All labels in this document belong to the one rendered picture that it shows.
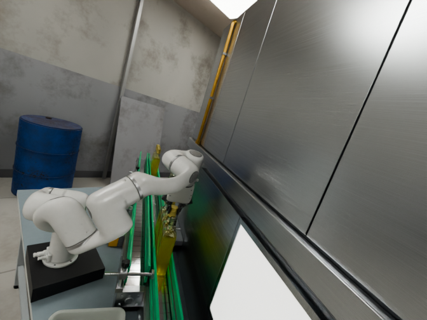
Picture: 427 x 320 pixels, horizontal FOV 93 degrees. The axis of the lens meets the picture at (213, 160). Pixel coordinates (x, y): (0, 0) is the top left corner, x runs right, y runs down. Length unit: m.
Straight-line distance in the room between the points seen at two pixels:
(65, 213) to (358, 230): 0.66
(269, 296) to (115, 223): 0.42
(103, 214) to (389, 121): 0.64
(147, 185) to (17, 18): 3.16
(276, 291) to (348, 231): 0.20
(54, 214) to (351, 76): 0.76
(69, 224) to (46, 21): 3.16
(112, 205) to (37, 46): 3.13
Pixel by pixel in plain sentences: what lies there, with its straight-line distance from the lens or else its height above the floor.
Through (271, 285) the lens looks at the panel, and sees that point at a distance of 0.53.
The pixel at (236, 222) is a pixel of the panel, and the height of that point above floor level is 1.29.
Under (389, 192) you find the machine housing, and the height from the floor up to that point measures 1.55.
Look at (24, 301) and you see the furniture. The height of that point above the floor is 0.20.
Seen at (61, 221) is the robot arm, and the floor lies 1.20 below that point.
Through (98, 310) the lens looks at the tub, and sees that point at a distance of 0.95.
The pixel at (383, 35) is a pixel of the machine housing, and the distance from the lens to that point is 0.52.
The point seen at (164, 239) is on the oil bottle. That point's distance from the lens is 0.89.
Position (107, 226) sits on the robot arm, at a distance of 0.63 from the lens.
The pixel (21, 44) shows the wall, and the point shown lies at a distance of 3.59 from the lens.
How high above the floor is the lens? 1.57
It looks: 11 degrees down
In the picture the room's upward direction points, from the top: 18 degrees clockwise
